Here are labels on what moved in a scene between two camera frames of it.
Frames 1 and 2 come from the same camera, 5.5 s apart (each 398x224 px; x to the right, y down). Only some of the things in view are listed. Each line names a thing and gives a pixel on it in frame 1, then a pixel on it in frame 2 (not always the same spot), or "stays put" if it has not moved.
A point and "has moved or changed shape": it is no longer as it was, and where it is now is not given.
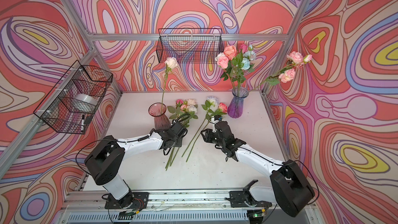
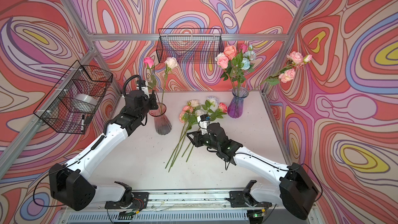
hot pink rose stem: x=244 y=47 stays put
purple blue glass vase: x=235 y=107 stays put
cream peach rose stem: x=171 y=63 stays put
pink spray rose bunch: x=187 y=110 has moved or changed shape
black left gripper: x=180 y=142 -> x=152 y=99
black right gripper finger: x=209 y=136 -> x=197 y=141
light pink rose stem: x=223 y=62 stays put
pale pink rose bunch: x=287 y=73 stays put
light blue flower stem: x=249 y=56 stays put
